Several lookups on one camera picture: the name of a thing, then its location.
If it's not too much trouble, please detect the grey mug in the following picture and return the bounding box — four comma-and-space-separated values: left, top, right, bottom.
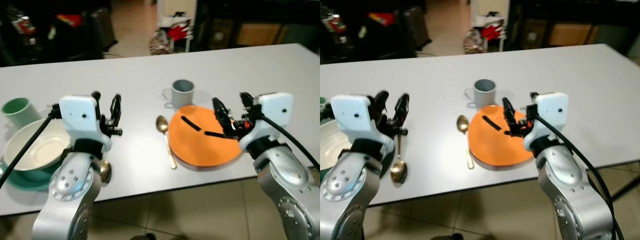
162, 79, 196, 110
463, 78, 498, 109

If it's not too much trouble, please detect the orange plate with black stripes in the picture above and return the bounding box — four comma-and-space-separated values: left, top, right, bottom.
168, 105, 246, 168
467, 104, 536, 167

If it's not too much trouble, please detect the gold spoon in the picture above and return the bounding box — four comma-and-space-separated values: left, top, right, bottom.
456, 114, 476, 170
155, 115, 179, 170
99, 159, 113, 184
389, 134, 409, 184

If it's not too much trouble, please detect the white bowl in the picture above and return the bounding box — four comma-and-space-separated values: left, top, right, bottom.
2, 118, 74, 172
320, 119, 354, 172

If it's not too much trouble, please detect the brown cardboard box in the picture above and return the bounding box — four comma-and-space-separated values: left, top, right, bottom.
547, 22, 599, 47
235, 22, 284, 47

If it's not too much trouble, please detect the black chair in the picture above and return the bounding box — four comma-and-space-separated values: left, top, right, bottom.
89, 6, 119, 52
401, 5, 433, 51

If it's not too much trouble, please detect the red cloth item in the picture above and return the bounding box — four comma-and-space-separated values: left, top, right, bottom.
167, 24, 191, 42
480, 24, 504, 42

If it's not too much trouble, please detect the patterned brown bag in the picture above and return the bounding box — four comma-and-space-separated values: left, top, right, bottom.
148, 28, 172, 56
462, 28, 484, 55

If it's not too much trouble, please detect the red flat package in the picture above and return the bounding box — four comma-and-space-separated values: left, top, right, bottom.
368, 12, 396, 27
55, 13, 84, 28

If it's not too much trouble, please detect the red and white packet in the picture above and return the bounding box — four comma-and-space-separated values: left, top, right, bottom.
324, 14, 347, 34
12, 16, 37, 37

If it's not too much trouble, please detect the white shelf cart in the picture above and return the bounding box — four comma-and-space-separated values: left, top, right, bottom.
469, 0, 512, 54
156, 0, 197, 54

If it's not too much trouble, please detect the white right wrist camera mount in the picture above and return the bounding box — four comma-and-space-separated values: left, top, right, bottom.
522, 92, 570, 152
238, 92, 295, 152

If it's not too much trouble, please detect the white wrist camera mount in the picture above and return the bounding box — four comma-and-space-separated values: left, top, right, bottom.
58, 95, 114, 152
330, 94, 389, 152
522, 92, 570, 152
238, 92, 295, 152

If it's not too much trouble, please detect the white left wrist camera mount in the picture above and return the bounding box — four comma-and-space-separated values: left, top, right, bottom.
58, 95, 114, 152
330, 94, 389, 152

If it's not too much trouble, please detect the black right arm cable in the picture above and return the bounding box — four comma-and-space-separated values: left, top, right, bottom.
259, 114, 321, 170
534, 114, 627, 240

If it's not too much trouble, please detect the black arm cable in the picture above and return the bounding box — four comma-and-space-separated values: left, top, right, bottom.
534, 114, 627, 240
259, 114, 321, 170
0, 104, 62, 190

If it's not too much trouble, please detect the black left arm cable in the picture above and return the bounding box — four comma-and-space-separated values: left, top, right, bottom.
0, 104, 62, 190

